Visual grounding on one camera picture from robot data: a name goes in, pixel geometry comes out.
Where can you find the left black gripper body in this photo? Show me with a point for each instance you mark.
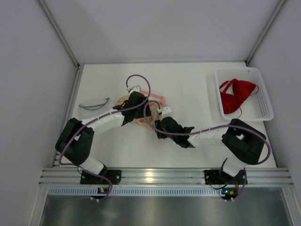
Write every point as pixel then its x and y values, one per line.
pixel 143 109

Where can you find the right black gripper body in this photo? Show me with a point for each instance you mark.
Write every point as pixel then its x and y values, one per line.
pixel 161 127

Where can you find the pink floral mesh laundry bag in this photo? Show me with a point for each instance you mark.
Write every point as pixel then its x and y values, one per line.
pixel 153 109

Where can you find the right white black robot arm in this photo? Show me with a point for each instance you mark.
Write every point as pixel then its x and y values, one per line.
pixel 244 142

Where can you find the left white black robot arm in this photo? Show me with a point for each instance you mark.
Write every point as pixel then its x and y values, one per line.
pixel 76 139

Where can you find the red bra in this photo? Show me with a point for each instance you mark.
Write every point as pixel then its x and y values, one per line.
pixel 234 93

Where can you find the clear plastic dome insert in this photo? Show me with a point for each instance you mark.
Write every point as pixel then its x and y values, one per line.
pixel 94 107

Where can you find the white plastic basket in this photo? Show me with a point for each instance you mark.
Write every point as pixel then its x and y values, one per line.
pixel 257 107

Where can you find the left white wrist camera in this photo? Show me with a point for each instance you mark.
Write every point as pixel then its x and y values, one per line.
pixel 134 89

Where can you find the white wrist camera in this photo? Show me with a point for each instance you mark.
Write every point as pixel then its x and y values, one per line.
pixel 164 112
pixel 134 89

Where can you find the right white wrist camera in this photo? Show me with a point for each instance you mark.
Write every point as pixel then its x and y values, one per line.
pixel 164 112

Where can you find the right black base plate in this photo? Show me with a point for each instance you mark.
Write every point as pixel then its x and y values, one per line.
pixel 218 177

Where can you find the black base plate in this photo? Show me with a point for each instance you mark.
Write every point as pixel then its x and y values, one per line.
pixel 113 175
pixel 218 177

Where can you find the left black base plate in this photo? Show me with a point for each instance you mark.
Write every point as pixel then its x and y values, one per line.
pixel 113 175

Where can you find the grey slotted cable duct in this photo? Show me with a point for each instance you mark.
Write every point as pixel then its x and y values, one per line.
pixel 135 191

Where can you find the aluminium mounting rail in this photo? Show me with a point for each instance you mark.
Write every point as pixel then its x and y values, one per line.
pixel 258 177

